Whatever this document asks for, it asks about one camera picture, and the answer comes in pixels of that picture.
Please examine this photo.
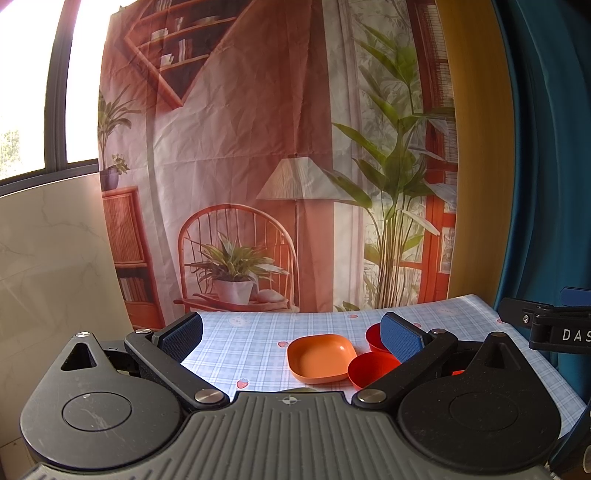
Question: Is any red round bowl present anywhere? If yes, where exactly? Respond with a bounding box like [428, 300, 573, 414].
[348, 351, 401, 390]
[365, 323, 389, 353]

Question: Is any orange square bowl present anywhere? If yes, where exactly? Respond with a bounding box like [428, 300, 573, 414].
[287, 334, 356, 385]

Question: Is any marble wall panel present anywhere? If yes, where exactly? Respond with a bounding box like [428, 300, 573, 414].
[1, 174, 131, 444]

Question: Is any yellow wooden panel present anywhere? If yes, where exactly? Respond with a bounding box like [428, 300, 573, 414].
[437, 1, 515, 304]

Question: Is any window frame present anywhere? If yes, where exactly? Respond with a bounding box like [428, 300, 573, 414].
[1, 0, 98, 196]

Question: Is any teal curtain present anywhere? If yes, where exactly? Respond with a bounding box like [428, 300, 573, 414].
[490, 0, 591, 401]

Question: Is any printed room scene backdrop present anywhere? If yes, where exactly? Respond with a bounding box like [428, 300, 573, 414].
[97, 1, 459, 329]

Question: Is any blue plaid tablecloth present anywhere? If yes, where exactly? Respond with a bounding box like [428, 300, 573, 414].
[182, 294, 586, 434]

